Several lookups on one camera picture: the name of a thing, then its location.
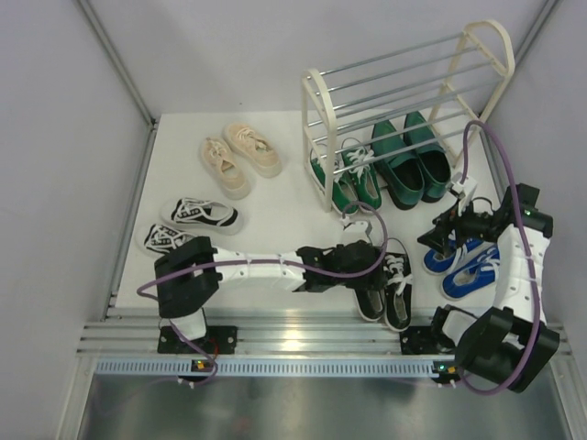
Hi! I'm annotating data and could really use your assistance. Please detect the green loafer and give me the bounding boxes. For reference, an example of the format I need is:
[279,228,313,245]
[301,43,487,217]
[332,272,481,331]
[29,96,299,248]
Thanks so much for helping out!
[371,120,424,210]
[403,111,451,203]

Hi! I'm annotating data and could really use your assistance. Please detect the green canvas sneaker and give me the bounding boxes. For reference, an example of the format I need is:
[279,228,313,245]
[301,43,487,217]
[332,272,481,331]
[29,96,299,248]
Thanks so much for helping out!
[341,137,382,210]
[308,151,359,215]

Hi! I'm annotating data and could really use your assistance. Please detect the black canvas sneaker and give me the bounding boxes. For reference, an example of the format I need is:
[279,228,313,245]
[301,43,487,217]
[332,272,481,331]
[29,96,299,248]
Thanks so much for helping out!
[354,290,384,322]
[383,237,414,332]

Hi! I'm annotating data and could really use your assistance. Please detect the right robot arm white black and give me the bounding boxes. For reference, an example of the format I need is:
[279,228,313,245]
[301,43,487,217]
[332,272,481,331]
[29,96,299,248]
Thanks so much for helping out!
[417,179,559,396]

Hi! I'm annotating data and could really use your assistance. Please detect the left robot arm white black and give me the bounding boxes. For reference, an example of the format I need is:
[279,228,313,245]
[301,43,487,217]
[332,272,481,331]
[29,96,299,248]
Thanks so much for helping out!
[154,236,384,354]

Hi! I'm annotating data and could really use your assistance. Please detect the cream shoe rack metal bars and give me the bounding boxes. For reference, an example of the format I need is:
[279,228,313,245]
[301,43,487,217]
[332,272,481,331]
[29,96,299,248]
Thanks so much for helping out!
[301,19,515,212]

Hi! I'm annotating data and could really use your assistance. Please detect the blue canvas sneaker upper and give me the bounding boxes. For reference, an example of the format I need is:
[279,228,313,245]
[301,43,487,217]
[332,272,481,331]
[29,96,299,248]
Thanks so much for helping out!
[423,238,495,275]

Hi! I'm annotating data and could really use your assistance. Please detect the blue canvas sneaker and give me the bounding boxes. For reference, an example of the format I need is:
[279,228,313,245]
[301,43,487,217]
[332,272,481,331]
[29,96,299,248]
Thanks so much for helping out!
[441,245,500,300]
[423,238,495,275]

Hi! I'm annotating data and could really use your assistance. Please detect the blue canvas sneaker lower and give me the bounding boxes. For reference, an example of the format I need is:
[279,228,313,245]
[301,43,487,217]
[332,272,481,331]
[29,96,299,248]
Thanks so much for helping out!
[441,245,500,300]

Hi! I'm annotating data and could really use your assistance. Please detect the beige sneaker right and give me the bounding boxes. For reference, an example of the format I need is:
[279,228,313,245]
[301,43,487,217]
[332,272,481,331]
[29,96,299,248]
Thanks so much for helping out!
[223,123,282,179]

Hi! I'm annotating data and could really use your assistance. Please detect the beige sneaker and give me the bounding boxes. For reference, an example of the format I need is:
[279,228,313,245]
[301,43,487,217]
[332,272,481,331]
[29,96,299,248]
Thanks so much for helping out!
[200,137,250,200]
[223,123,282,179]

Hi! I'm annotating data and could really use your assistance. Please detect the black white sneaker upper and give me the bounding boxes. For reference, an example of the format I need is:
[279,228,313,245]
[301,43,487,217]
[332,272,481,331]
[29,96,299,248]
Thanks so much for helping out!
[161,197,244,236]

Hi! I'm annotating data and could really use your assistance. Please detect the black white sneaker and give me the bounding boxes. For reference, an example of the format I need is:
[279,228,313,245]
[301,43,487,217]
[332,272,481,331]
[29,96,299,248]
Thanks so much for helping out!
[161,197,244,236]
[135,224,196,257]

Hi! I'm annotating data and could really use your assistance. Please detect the beige sneaker left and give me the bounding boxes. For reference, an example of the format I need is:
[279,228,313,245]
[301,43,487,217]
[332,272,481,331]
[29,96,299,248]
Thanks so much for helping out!
[200,137,250,200]

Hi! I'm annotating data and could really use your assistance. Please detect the black white sneaker lower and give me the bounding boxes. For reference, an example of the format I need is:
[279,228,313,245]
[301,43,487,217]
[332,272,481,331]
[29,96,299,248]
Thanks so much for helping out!
[135,224,196,257]

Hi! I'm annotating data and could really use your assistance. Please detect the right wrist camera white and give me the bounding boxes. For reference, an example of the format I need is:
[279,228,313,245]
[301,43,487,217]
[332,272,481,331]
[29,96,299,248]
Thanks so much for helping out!
[449,172,478,211]

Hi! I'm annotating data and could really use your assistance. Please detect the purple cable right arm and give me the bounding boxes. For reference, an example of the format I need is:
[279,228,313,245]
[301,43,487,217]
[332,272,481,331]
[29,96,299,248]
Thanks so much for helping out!
[456,119,542,396]

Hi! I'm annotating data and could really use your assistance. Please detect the perforated cable duct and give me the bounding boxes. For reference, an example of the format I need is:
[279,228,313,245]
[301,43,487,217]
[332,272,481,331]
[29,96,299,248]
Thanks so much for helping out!
[95,357,458,379]

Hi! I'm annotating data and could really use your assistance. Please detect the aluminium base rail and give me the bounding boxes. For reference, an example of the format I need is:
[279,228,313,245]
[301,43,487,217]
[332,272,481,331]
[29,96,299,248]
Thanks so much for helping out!
[75,306,572,357]

